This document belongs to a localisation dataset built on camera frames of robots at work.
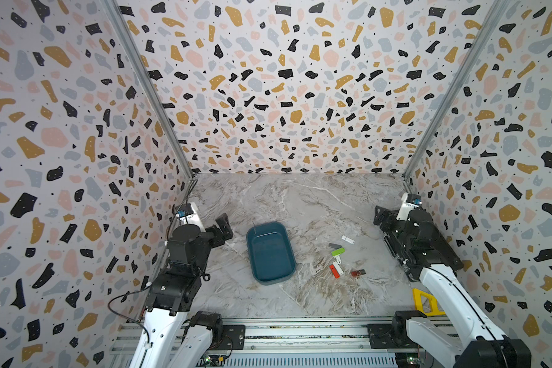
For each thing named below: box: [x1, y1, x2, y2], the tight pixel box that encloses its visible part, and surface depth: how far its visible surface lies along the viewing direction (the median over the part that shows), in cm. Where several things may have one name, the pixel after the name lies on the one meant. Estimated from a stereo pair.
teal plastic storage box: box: [246, 221, 297, 286], surface depth 94 cm
